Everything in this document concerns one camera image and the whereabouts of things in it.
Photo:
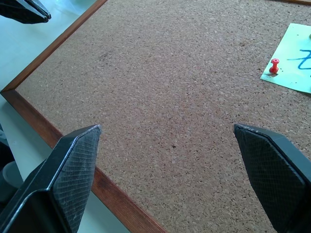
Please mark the pale green paper note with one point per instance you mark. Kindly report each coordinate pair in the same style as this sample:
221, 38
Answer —
291, 72

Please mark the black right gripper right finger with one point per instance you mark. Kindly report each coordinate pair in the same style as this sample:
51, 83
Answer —
274, 170

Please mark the cork board with wooden frame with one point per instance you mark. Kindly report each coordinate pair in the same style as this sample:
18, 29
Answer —
170, 85

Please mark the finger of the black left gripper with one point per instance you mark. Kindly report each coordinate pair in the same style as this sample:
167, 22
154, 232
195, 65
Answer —
19, 11
40, 8

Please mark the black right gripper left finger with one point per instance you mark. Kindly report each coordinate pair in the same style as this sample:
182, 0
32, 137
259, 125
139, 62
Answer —
70, 174

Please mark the red push pin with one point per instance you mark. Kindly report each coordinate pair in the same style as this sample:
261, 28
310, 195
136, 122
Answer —
274, 66

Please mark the dark grey rounded object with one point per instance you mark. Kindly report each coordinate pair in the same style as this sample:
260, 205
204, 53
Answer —
9, 179

